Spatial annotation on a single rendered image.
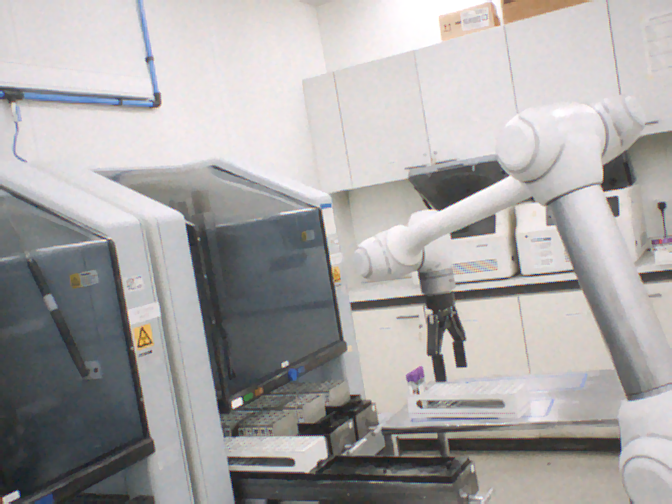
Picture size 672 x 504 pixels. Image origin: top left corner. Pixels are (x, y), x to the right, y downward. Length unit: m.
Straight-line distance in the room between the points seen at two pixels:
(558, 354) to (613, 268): 2.56
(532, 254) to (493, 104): 0.86
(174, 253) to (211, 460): 0.47
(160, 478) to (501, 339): 2.61
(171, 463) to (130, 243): 0.47
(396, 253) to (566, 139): 0.55
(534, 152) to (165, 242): 0.81
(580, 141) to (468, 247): 2.58
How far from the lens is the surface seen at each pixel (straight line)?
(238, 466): 1.88
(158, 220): 1.71
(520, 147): 1.39
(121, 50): 3.46
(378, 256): 1.77
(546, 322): 3.92
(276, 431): 1.99
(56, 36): 3.22
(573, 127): 1.43
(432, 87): 4.32
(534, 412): 1.96
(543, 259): 3.88
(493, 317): 3.99
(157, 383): 1.66
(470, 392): 1.96
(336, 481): 1.73
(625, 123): 1.54
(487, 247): 3.94
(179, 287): 1.73
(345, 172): 4.53
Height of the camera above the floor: 1.38
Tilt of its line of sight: 3 degrees down
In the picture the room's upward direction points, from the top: 10 degrees counter-clockwise
